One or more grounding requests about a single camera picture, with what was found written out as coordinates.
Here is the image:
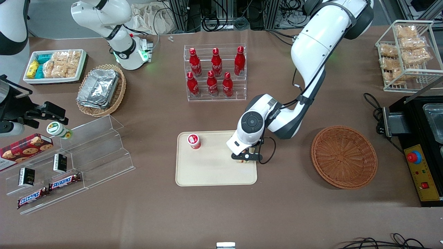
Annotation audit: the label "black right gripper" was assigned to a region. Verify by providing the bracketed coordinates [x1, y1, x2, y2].
[0, 98, 69, 128]

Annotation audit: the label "triangular sandwich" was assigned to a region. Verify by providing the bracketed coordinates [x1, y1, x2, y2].
[242, 147, 257, 164]

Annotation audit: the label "white rectangular snack tray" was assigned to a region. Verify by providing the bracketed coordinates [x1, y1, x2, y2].
[23, 49, 88, 85]

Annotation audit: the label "cream plastic tray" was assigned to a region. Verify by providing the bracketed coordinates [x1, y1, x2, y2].
[175, 130, 257, 186]

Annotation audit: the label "aluminium foil tray stack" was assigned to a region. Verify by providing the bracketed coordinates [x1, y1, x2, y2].
[77, 69, 120, 110]

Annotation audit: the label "light wicker basket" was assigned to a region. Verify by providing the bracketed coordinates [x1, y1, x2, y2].
[76, 64, 127, 117]

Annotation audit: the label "brown wicker basket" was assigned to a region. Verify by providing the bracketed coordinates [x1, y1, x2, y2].
[311, 126, 378, 190]

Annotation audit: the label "green white lidded cup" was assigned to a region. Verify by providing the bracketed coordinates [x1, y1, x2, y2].
[47, 122, 73, 140]

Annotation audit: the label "red cookie box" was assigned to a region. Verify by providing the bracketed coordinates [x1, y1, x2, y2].
[0, 133, 54, 172]

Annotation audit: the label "rice cracker bag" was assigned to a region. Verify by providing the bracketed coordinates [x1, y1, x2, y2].
[67, 50, 82, 77]
[43, 59, 56, 79]
[52, 51, 70, 78]

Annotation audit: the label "small black box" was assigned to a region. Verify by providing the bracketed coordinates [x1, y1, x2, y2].
[53, 154, 67, 173]
[18, 167, 35, 187]

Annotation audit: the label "clear acrylic stepped shelf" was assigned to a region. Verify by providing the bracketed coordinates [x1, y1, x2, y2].
[60, 115, 135, 189]
[0, 138, 89, 215]

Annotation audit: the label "yellow snack packet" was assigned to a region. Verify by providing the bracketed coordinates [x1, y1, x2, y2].
[27, 61, 40, 79]

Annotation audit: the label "red cup with white lid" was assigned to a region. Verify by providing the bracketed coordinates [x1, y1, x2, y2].
[187, 133, 201, 149]

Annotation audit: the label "Snickers chocolate bar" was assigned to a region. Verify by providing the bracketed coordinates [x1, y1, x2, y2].
[17, 187, 50, 209]
[48, 173, 82, 191]

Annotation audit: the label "clear acrylic bottle rack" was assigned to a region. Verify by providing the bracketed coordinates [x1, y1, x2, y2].
[183, 44, 247, 102]

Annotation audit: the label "red cola bottle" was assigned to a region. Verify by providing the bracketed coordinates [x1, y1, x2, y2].
[207, 70, 219, 97]
[189, 48, 202, 77]
[222, 72, 234, 98]
[211, 48, 223, 77]
[234, 46, 246, 76]
[187, 72, 200, 98]

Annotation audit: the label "beige cloth bag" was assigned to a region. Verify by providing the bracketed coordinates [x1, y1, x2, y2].
[131, 3, 175, 35]

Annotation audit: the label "grey metal box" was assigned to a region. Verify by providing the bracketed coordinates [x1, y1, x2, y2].
[382, 107, 412, 138]

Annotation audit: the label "black appliance housing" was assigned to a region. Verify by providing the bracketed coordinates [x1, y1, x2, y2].
[382, 74, 443, 207]

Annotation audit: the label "fried snack bag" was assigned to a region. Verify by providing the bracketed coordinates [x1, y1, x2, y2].
[380, 56, 402, 71]
[396, 25, 418, 39]
[401, 48, 433, 66]
[400, 36, 427, 50]
[390, 67, 414, 84]
[379, 43, 399, 58]

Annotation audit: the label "yellow control panel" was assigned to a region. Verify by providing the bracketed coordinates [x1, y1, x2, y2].
[404, 144, 442, 202]

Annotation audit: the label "steel pan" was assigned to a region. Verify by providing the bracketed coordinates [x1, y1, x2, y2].
[423, 104, 443, 144]

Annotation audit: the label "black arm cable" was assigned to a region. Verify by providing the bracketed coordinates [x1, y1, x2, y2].
[257, 66, 333, 165]

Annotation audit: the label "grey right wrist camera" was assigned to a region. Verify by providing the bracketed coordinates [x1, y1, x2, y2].
[0, 121, 25, 136]

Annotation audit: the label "black cable bundle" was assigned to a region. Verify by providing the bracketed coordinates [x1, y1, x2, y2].
[201, 0, 250, 31]

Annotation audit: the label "black power cable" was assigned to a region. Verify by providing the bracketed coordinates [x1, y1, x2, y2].
[363, 93, 405, 153]

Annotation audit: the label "aluminium frame post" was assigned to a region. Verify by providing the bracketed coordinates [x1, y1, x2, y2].
[168, 0, 202, 34]

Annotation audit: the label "black floor cables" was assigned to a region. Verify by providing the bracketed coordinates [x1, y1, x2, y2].
[337, 233, 443, 249]

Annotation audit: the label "white wire basket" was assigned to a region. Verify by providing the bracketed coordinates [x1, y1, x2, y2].
[376, 20, 443, 93]

